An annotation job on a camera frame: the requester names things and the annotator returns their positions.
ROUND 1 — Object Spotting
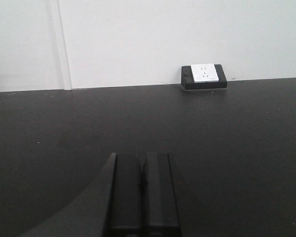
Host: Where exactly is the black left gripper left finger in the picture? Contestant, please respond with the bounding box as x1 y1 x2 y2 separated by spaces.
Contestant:
103 153 143 237

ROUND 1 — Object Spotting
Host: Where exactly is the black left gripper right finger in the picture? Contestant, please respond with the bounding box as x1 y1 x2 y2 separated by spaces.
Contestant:
142 153 181 237

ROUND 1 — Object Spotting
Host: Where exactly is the white socket in black box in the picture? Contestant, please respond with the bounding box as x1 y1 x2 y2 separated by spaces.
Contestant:
181 64 227 90

